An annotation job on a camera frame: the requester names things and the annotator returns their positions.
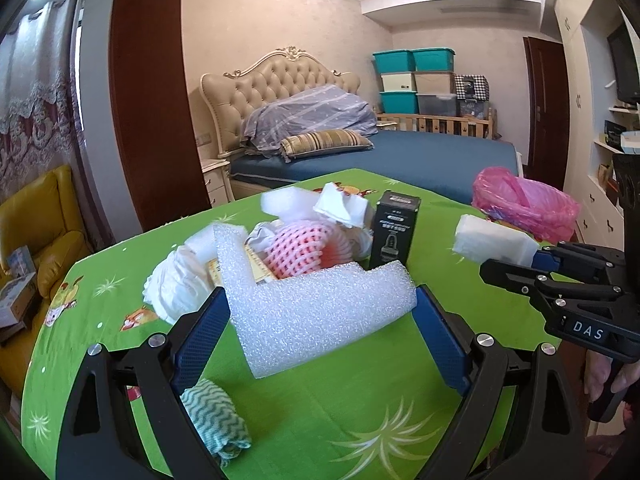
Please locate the wall socket plate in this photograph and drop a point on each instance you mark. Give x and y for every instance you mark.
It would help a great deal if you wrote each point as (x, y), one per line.
(202, 139)

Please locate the yellow flat packet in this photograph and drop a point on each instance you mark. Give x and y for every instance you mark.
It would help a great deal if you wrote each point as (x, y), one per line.
(260, 270)

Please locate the black box on shelf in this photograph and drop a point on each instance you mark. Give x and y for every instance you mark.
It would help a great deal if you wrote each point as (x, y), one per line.
(615, 135)

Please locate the pile of books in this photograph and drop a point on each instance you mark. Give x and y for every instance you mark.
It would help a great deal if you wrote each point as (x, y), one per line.
(17, 290)

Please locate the cream nightstand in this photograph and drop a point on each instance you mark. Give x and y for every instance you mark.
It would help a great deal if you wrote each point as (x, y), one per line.
(216, 182)

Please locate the patterned lace curtain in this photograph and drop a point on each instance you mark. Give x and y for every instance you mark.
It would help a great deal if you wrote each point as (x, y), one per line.
(35, 110)

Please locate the brown wooden column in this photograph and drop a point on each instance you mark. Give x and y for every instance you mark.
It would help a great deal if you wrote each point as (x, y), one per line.
(150, 85)

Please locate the pink foam fruit net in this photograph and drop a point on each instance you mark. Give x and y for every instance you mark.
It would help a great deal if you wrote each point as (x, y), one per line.
(300, 250)

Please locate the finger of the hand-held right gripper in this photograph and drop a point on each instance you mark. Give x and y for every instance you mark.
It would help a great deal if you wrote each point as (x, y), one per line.
(545, 261)
(510, 275)

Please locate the white built-in cabinet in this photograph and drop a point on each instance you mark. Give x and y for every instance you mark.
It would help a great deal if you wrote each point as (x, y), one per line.
(585, 110)

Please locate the white crumpled tissue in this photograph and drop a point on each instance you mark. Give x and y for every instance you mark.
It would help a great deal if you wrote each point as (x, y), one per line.
(262, 235)

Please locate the stack of plastic storage boxes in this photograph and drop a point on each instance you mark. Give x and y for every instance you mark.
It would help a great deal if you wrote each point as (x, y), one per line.
(400, 102)

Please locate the black television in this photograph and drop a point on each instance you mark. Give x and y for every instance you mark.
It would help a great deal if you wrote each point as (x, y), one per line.
(625, 65)

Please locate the person's right hand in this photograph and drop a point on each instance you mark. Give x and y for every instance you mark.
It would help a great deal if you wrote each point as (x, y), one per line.
(631, 377)

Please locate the bin with pink bag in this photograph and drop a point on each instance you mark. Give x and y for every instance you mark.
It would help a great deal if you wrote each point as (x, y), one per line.
(540, 210)

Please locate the black cardboard box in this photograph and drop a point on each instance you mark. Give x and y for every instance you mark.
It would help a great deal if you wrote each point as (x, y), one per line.
(392, 235)

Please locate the striped gold pillow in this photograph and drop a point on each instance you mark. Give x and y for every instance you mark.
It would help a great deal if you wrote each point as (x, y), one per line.
(325, 142)

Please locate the L-shaped white foam piece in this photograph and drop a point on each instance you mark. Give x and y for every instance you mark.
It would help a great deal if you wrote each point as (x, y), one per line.
(310, 310)

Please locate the small white foam chunk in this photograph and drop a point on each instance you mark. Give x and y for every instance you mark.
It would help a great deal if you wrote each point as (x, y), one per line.
(205, 242)

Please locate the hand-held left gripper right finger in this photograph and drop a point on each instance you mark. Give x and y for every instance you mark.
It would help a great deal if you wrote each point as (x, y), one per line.
(442, 345)

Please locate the white crumpled plastic bag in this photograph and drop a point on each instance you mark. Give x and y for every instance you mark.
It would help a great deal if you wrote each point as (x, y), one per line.
(175, 280)

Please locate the dark wooden door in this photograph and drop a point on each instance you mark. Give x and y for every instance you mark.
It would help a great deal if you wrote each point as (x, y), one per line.
(547, 110)

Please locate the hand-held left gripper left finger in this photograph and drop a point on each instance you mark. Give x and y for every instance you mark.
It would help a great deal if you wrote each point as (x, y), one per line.
(200, 342)

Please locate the blue striped duvet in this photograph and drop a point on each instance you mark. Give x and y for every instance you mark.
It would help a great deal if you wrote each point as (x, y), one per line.
(310, 115)

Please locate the white crumpled paper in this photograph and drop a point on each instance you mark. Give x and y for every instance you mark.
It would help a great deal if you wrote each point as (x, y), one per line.
(340, 205)

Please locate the teal wavy-striped cloth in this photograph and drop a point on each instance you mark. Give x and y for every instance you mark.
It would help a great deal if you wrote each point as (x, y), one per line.
(215, 415)

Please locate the white foam block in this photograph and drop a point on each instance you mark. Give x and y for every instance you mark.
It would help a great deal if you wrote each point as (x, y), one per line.
(492, 242)

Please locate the yellow leather armchair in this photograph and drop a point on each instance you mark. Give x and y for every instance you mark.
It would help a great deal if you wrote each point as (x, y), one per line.
(55, 220)

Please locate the bed with blue sheet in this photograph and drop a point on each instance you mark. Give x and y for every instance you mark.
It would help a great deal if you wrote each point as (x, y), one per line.
(425, 160)

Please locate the beige tufted headboard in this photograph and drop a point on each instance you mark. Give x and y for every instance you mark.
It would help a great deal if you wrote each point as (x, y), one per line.
(240, 90)

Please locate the wooden crib rail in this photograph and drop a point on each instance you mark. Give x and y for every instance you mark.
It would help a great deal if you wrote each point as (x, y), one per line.
(450, 122)

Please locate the green printed tablecloth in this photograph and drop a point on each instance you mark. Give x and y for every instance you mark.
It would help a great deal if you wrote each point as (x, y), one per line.
(325, 410)

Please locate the black white checked bag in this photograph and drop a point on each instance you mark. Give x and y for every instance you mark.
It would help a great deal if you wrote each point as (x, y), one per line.
(470, 87)

